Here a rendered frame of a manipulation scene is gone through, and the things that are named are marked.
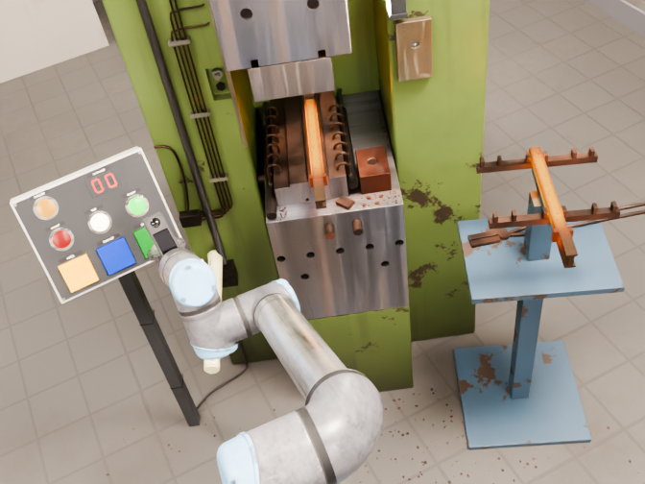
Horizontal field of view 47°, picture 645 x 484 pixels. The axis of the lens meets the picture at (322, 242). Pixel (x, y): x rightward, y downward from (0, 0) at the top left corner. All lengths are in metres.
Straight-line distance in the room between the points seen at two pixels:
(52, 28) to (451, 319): 3.10
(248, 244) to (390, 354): 0.62
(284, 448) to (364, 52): 1.58
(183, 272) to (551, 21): 3.42
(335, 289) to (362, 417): 1.23
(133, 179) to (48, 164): 2.21
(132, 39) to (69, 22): 2.94
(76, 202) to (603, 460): 1.81
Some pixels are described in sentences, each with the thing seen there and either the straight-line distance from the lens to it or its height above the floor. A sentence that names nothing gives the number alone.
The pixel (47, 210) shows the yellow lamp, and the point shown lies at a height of 1.16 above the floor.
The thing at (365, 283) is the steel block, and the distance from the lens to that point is 2.27.
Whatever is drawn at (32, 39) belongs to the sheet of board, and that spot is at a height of 0.18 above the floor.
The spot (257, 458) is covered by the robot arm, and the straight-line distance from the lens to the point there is 1.04.
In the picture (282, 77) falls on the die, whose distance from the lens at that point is 1.84.
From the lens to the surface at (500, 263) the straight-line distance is 2.15.
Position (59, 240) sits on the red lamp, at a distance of 1.95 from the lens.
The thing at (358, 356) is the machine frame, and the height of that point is 0.24.
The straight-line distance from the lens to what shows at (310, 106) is 2.28.
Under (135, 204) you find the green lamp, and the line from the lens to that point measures 1.96.
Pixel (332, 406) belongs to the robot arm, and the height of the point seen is 1.43.
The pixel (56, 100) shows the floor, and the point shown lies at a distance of 4.61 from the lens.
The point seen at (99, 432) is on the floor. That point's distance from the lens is 2.93.
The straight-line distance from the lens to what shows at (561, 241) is 1.87.
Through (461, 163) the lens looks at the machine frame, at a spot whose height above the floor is 0.85.
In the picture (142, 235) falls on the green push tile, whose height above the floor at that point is 1.03.
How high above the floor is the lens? 2.33
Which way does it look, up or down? 46 degrees down
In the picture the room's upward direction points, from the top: 10 degrees counter-clockwise
